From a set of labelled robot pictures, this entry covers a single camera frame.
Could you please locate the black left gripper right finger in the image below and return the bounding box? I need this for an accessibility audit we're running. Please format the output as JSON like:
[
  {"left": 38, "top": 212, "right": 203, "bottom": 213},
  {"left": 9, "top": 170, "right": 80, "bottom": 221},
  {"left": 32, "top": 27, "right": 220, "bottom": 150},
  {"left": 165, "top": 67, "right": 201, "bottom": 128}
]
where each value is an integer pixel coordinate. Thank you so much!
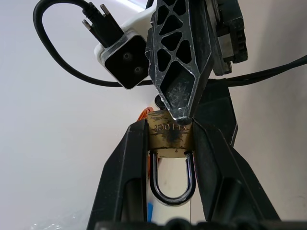
[{"left": 191, "top": 119, "right": 281, "bottom": 224}]

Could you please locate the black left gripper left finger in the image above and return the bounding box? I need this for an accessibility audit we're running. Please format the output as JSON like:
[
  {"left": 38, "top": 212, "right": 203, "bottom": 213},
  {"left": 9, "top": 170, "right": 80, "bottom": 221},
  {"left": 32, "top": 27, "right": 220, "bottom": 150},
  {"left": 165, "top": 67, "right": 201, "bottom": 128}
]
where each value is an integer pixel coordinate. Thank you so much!
[{"left": 86, "top": 119, "right": 149, "bottom": 230}]

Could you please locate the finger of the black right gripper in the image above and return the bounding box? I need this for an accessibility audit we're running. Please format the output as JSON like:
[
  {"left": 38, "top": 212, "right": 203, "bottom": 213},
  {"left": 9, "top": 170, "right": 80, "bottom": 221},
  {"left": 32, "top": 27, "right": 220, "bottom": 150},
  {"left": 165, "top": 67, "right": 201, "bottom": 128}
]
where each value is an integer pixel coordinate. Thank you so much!
[
  {"left": 193, "top": 78, "right": 240, "bottom": 147},
  {"left": 145, "top": 0, "right": 213, "bottom": 121}
]

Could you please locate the brass padlock with steel shackle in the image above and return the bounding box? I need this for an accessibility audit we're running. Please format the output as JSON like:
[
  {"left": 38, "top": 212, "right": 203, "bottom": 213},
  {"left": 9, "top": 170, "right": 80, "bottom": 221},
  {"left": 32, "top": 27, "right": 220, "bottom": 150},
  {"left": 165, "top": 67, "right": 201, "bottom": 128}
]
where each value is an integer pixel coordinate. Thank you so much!
[{"left": 147, "top": 110, "right": 195, "bottom": 206}]

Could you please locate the dark padlock key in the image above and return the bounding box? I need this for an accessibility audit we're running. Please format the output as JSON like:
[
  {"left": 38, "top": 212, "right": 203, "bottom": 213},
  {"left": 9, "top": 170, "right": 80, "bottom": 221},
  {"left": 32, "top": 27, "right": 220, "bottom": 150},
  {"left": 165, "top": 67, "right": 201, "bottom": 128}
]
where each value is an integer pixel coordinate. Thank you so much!
[{"left": 154, "top": 95, "right": 166, "bottom": 110}]

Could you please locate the small blue object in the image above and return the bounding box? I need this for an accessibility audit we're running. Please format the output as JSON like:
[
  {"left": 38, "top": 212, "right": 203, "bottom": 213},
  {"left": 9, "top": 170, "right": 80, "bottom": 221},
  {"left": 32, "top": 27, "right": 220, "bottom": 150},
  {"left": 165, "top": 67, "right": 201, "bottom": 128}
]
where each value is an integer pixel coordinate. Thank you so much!
[{"left": 147, "top": 202, "right": 154, "bottom": 223}]

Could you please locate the clear plastic bag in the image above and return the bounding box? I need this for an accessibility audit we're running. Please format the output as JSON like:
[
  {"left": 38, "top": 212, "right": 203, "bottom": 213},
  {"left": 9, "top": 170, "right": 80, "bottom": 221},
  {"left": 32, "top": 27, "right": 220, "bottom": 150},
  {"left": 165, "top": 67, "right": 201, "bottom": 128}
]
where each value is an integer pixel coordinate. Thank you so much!
[{"left": 29, "top": 207, "right": 89, "bottom": 230}]

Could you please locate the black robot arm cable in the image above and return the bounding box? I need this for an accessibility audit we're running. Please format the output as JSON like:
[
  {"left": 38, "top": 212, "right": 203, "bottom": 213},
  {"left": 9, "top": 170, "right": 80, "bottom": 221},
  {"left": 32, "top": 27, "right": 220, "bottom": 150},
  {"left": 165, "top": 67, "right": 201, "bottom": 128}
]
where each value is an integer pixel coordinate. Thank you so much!
[{"left": 208, "top": 54, "right": 307, "bottom": 86}]

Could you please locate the orange cord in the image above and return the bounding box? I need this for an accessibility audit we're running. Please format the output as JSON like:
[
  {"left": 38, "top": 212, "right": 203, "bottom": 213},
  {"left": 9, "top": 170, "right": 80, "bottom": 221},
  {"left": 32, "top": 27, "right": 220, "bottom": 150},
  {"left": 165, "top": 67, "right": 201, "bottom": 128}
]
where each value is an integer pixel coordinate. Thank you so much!
[{"left": 138, "top": 107, "right": 155, "bottom": 122}]

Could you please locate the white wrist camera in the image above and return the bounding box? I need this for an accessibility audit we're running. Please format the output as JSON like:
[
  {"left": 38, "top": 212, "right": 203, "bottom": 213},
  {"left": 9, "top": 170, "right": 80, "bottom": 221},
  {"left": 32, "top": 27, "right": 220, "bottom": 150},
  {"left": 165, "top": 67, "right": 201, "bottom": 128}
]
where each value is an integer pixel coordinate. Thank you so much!
[{"left": 94, "top": 6, "right": 158, "bottom": 91}]

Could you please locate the black camera cable with connector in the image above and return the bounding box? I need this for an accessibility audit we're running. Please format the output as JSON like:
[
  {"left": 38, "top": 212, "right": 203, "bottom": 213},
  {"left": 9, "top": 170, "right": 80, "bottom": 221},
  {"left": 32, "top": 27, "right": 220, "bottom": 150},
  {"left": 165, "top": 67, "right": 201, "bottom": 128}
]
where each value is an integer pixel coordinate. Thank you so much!
[{"left": 33, "top": 0, "right": 154, "bottom": 87}]

